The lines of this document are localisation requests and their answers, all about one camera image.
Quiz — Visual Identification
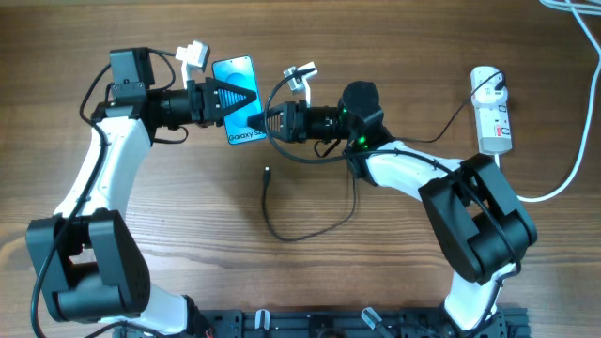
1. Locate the blue Galaxy smartphone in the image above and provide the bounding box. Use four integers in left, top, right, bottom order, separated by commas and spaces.
210, 54, 269, 146

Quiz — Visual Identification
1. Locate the black USB charging cable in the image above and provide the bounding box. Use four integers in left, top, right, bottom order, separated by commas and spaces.
260, 69, 508, 243

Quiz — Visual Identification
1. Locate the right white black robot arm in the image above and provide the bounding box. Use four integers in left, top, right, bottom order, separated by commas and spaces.
248, 81, 538, 337

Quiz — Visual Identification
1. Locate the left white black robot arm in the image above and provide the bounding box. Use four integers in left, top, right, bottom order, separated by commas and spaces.
25, 47, 257, 337

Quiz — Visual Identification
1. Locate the white power strip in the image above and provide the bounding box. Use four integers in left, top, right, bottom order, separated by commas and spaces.
473, 101, 513, 155

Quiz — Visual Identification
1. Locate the black mounting rail base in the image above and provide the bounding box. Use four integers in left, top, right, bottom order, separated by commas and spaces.
112, 307, 532, 338

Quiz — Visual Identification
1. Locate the white power strip cord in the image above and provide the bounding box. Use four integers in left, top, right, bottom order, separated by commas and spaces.
493, 0, 601, 204

